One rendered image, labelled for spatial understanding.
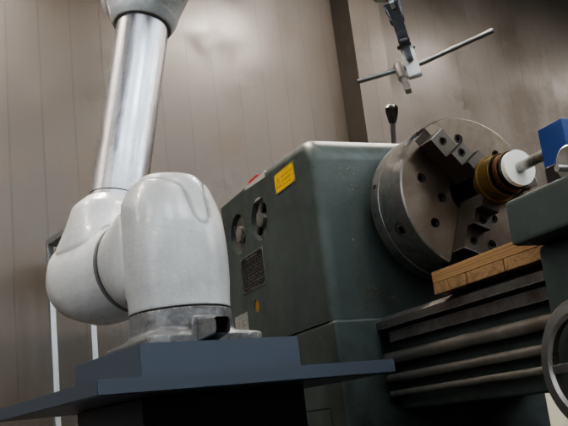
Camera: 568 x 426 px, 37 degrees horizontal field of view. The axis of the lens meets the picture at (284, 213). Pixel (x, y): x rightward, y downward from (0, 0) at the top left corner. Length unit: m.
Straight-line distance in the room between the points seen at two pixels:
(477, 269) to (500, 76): 6.47
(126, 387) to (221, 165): 4.71
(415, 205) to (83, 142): 3.86
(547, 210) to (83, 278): 0.72
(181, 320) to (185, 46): 4.76
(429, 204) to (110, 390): 0.85
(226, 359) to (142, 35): 0.70
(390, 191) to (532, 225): 0.60
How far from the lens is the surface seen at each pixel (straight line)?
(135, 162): 1.50
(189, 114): 5.69
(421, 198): 1.64
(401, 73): 1.95
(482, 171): 1.61
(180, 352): 1.15
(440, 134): 1.67
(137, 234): 1.26
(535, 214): 1.09
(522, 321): 1.34
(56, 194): 5.15
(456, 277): 1.44
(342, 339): 1.67
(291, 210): 1.83
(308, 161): 1.75
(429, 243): 1.63
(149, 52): 1.61
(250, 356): 1.20
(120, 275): 1.29
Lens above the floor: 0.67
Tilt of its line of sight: 14 degrees up
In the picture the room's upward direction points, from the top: 7 degrees counter-clockwise
